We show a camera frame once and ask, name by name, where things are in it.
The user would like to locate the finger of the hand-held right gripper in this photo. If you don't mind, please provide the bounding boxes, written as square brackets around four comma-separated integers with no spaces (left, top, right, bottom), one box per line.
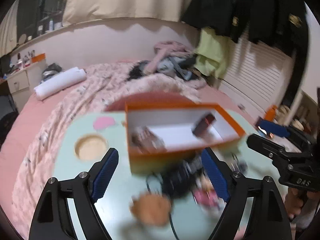
[259,120,314,147]
[246,134,313,165]

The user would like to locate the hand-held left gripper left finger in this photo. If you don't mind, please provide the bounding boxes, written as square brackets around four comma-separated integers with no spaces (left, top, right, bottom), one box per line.
[29,147,119,240]

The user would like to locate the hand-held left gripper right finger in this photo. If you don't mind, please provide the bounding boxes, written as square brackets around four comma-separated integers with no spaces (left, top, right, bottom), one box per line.
[201,149,293,240]

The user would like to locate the black lace garment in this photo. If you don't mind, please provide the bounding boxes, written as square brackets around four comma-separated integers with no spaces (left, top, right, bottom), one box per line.
[146,155,204,199]

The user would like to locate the orange cardboard box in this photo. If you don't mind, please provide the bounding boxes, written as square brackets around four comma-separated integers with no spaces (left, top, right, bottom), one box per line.
[124,102,247,174]

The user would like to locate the person's right forearm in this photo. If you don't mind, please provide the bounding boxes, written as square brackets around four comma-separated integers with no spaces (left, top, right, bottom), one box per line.
[291,197,320,233]

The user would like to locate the person's right hand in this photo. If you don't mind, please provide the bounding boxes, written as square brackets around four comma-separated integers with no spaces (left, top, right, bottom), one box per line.
[285,187,310,220]

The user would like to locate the orange bottle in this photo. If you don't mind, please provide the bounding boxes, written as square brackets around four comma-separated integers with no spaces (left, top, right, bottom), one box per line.
[264,105,278,122]

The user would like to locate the cartoon doll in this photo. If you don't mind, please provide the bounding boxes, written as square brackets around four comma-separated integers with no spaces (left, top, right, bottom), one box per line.
[194,174,225,209]

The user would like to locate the mint green lap table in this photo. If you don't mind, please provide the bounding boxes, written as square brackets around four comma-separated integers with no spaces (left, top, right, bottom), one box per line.
[54,111,283,240]

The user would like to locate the white shelf unit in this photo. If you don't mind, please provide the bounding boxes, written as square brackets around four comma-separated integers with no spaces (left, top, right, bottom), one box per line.
[277,87,320,135]

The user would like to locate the white slatted panel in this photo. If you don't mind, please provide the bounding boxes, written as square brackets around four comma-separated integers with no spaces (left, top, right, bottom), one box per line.
[217,34,295,115]

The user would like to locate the dark red small box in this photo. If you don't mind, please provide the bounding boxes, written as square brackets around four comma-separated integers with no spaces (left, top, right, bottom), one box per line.
[191,112,217,138]

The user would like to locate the brown packets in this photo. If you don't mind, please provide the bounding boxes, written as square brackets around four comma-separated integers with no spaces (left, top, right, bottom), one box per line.
[130,126,167,153]

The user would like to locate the brown fur pom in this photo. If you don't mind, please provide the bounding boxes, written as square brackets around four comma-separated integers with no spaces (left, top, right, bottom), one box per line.
[130,192,173,227]

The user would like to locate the red cushion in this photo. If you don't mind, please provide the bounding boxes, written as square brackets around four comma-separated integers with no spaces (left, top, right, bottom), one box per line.
[105,92,200,113]

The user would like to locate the pink floral blanket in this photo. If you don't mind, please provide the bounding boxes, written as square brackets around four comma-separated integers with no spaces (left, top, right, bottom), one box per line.
[11,62,208,220]

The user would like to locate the pink bed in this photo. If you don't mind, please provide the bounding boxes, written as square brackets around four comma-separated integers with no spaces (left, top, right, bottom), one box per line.
[0,60,275,240]

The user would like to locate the yellow-green hanging garment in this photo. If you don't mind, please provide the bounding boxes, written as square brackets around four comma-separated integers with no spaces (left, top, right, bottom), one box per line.
[194,27,233,79]

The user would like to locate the white paper roll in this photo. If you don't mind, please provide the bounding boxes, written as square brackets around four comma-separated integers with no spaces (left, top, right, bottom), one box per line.
[34,67,87,100]

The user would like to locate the black silver bag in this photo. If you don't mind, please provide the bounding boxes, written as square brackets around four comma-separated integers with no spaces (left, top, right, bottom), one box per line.
[41,63,63,79]

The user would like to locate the black hanging jacket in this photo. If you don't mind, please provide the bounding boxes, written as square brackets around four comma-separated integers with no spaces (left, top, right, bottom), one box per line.
[180,0,244,43]
[235,0,312,55]

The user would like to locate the white drawer cabinet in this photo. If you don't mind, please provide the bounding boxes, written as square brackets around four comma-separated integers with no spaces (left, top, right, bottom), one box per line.
[7,69,34,94]

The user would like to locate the pile of clothes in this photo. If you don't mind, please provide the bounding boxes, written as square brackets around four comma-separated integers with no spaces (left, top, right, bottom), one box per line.
[127,40,205,82]

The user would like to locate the dark window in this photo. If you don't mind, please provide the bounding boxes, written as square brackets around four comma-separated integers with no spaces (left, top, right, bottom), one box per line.
[16,0,75,40]

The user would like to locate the black cable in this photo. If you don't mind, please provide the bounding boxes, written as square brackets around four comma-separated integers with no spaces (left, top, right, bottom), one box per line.
[168,210,182,240]

